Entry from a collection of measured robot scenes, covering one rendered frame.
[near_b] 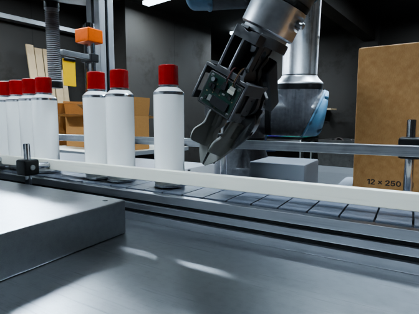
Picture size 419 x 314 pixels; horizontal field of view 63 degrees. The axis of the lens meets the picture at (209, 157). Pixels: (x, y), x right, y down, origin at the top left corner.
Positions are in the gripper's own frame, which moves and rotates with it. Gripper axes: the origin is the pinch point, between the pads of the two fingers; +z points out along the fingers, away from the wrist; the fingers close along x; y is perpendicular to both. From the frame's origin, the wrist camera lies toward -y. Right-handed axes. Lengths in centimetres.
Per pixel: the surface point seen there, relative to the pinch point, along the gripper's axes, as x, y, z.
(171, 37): -375, -453, 42
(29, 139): -39.4, 2.2, 20.9
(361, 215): 22.8, 3.0, -6.8
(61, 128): -197, -140, 115
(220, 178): 5.1, 4.6, -0.1
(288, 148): 9.6, -2.5, -7.5
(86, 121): -24.2, 3.2, 7.5
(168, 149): -6.1, 2.2, 2.3
